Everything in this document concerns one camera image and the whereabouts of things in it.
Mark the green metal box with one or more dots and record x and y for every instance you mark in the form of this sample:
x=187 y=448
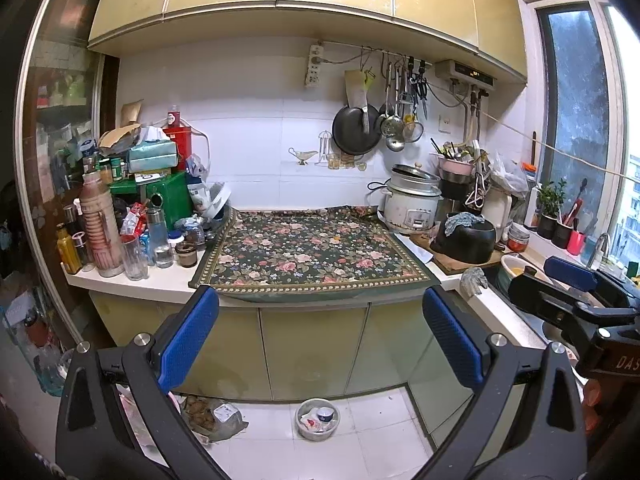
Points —
x=170 y=195

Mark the window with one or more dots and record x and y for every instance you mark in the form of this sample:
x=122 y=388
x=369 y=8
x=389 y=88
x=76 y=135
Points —
x=575 y=100

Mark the glass tumbler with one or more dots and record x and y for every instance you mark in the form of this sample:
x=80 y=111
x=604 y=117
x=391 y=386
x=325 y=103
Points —
x=134 y=260

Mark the yellow-green base cabinet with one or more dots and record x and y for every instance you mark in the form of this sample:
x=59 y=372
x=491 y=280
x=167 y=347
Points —
x=310 y=350

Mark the white red tissue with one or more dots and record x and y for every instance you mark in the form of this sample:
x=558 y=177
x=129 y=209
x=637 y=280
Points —
x=309 y=422

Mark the clear plastic bag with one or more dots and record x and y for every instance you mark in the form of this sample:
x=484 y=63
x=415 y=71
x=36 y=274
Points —
x=507 y=175

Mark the brown paper bag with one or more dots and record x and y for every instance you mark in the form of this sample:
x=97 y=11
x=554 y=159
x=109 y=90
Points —
x=120 y=137

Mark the white wall water heater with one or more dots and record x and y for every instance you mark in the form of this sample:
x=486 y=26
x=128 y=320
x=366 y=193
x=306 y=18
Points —
x=465 y=72

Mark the kitchen cleaver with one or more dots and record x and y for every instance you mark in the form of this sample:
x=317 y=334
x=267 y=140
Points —
x=356 y=87

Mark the metal ladle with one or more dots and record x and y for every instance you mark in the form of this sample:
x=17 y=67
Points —
x=395 y=144

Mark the teal knitted cloth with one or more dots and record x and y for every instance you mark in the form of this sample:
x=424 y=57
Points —
x=462 y=221

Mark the dark glass jar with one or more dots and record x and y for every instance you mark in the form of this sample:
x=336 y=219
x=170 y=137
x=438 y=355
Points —
x=186 y=255

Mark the white electric kettle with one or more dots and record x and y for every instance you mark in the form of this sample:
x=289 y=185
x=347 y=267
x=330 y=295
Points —
x=495 y=212

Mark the metal faucet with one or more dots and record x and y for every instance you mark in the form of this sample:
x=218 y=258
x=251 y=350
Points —
x=597 y=250

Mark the yellow bottle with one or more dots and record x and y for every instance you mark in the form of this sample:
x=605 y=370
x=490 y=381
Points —
x=69 y=255

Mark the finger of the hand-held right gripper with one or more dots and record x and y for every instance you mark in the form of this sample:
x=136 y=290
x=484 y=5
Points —
x=570 y=272
x=545 y=300

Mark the black kitchen scissors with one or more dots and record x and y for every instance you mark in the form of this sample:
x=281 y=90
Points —
x=420 y=85

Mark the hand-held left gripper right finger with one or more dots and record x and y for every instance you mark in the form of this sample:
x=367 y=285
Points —
x=452 y=342

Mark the floral green mat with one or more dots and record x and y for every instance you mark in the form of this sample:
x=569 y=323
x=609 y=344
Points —
x=310 y=255

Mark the plastic bag of food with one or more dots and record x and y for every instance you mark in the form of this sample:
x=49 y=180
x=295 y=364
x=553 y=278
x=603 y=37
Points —
x=215 y=417

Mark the wooden cutting board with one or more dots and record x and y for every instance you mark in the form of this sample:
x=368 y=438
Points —
x=450 y=266

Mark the black frying pan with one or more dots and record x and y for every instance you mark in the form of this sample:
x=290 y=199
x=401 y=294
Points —
x=350 y=135

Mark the pink utensil holder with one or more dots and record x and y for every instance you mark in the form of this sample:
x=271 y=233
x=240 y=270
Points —
x=456 y=166

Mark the green lid spice jars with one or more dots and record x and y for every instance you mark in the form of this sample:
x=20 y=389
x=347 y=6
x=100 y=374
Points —
x=111 y=169

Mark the potted green plant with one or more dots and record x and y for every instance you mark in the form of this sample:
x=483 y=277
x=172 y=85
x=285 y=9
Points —
x=550 y=205

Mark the white dish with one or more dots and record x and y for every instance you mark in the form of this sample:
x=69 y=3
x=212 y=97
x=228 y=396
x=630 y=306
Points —
x=217 y=200

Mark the clear water bottle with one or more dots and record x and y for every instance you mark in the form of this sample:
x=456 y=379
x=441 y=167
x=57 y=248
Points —
x=160 y=242

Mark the clear blue printed bag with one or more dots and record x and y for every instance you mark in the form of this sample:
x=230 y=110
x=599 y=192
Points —
x=197 y=170

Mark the black round container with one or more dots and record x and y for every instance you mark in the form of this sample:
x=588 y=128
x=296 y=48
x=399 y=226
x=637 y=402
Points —
x=456 y=187

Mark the clear floor bowl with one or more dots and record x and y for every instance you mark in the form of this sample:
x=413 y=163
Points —
x=302 y=432

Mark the black utensil cup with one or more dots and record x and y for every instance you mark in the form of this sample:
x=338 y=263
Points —
x=562 y=235

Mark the red cup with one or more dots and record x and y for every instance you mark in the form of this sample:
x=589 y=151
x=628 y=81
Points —
x=575 y=242

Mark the metal slotted skimmer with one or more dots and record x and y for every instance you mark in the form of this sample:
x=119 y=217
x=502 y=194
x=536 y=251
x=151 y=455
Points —
x=391 y=125

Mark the white power strip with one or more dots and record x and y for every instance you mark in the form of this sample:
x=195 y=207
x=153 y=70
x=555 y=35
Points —
x=314 y=66

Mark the teal tissue box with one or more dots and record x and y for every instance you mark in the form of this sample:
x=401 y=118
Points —
x=152 y=157

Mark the red box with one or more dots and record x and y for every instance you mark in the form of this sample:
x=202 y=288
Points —
x=179 y=145

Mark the black clay pot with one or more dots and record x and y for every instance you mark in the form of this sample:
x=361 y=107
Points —
x=467 y=247

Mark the white wall socket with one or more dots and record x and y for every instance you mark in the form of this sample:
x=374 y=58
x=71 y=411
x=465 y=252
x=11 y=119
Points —
x=443 y=123

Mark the grey rag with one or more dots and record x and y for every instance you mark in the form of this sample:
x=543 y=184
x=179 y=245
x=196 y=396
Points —
x=475 y=281

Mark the white rice cooker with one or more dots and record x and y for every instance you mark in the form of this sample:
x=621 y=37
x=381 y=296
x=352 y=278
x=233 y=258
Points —
x=410 y=207

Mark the metal utensil rail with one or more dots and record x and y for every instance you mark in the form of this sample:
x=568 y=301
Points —
x=360 y=50

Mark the glass door cabinet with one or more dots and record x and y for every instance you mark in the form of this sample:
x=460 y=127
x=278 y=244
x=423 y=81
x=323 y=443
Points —
x=65 y=110

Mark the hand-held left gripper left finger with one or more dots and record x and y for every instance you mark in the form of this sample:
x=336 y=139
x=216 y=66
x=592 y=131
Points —
x=187 y=340

